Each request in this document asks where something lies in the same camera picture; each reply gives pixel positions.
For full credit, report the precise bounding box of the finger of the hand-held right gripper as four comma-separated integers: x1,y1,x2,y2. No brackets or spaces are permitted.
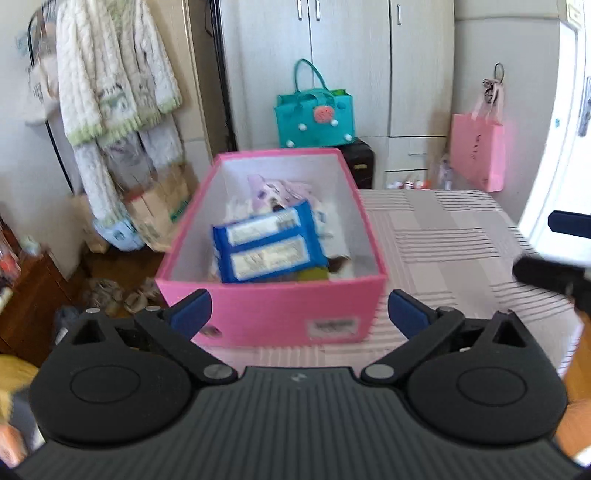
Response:
512,255,591,317
547,210,591,239

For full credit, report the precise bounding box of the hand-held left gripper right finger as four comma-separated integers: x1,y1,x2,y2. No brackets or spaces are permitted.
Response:
360,289,536,386

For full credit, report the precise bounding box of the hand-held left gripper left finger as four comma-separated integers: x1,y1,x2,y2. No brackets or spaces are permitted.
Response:
65,288,238,386

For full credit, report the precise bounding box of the white brown cat plush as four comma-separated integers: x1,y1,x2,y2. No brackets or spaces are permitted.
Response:
323,254,356,280

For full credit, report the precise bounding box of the pink cardboard box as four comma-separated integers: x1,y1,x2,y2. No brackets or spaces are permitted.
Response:
154,148,389,349

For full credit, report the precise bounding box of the blue tissue packet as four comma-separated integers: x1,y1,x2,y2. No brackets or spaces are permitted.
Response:
211,200,329,283

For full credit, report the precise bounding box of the white wet wipes pack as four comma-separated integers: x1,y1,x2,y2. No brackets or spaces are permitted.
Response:
310,198,334,241

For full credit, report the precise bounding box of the purple plush toy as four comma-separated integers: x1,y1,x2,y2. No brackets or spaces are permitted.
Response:
247,174,315,213

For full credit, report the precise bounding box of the beige slipper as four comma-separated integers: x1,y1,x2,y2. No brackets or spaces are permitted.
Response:
122,277,162,315
85,277,123,315

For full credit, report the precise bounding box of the white door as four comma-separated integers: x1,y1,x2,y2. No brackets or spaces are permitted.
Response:
517,18,591,259

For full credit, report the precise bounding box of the striped table cloth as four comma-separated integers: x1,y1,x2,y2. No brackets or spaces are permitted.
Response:
198,188,585,377

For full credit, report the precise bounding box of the brown cardboard box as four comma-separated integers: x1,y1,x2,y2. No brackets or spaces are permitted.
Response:
124,164,199,252

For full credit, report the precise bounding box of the blue white bag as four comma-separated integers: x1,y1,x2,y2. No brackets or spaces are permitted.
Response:
95,217,144,252

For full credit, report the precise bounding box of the pink paper bag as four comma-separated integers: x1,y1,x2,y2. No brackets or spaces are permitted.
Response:
450,90,506,193

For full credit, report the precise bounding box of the brown paper bag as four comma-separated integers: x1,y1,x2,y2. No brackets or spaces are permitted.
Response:
69,194,109,254

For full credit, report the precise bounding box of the white plastic bag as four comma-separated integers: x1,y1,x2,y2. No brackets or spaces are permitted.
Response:
429,154,455,190

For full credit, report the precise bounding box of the black suitcase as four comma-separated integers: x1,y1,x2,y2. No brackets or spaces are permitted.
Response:
341,137,376,190

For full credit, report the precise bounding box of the dark wooden side cabinet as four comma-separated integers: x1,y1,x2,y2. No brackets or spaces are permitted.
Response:
0,217,70,354

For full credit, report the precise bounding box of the white fleece garment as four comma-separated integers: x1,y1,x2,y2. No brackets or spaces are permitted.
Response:
74,113,185,222

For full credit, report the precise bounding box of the yellow garment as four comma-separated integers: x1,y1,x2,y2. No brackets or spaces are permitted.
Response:
0,354,40,425

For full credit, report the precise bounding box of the teal felt handbag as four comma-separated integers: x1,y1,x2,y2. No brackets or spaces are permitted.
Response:
276,59,355,149

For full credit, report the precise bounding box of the tall light wood cabinet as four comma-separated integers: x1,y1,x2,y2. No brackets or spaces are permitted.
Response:
145,0,232,185

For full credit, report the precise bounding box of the light wood three-door wardrobe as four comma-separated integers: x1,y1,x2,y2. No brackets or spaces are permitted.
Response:
217,0,455,190

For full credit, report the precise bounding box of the white green knit cardigan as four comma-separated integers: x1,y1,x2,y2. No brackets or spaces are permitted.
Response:
55,0,183,148

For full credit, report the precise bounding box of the white canvas tote bag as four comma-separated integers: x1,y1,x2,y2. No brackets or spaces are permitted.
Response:
25,53,61,125

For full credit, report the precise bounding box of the silver door handle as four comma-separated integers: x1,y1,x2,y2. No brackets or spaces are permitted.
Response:
579,76,591,137

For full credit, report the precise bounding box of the black wall hook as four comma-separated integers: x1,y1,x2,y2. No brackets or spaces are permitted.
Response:
482,63,505,100

